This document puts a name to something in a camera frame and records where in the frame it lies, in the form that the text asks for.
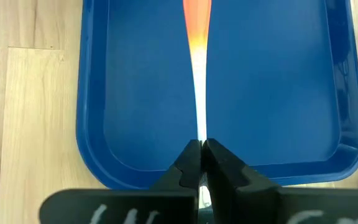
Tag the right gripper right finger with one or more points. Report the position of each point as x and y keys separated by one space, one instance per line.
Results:
x=275 y=207

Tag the blue plastic serving tray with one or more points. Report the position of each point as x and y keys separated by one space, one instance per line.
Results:
x=141 y=93

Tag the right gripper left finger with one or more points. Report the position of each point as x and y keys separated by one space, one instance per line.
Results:
x=135 y=207

